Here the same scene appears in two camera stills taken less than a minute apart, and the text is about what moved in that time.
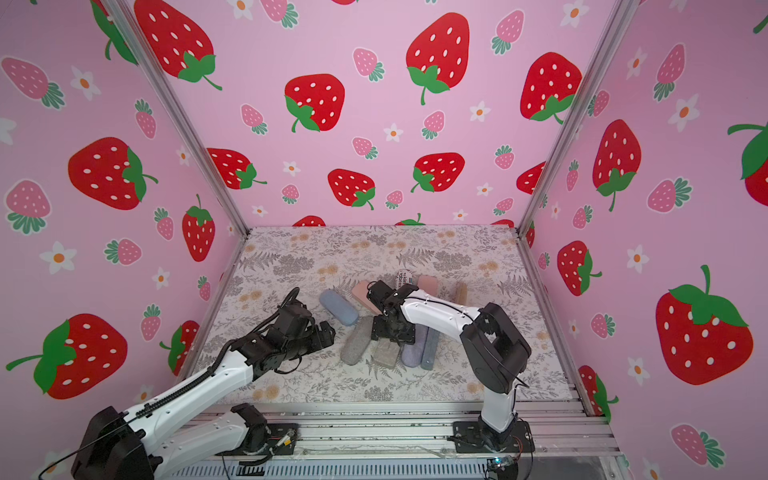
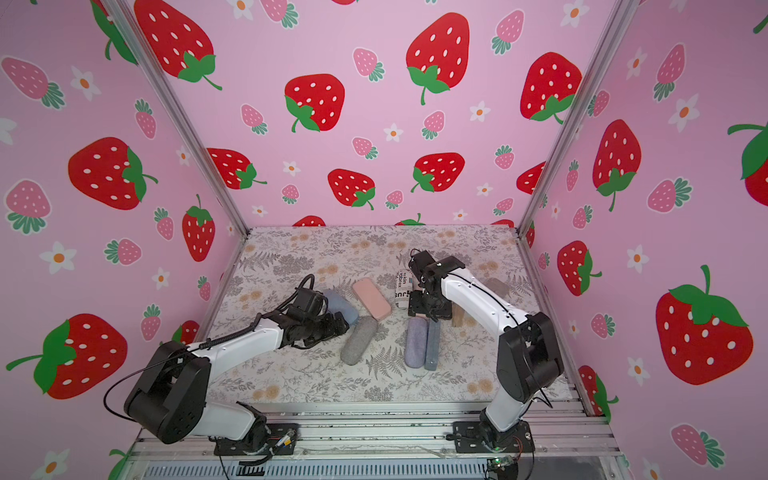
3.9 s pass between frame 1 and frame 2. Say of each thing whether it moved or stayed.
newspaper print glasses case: stayed
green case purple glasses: stayed
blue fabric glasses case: stayed
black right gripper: moved
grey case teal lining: moved
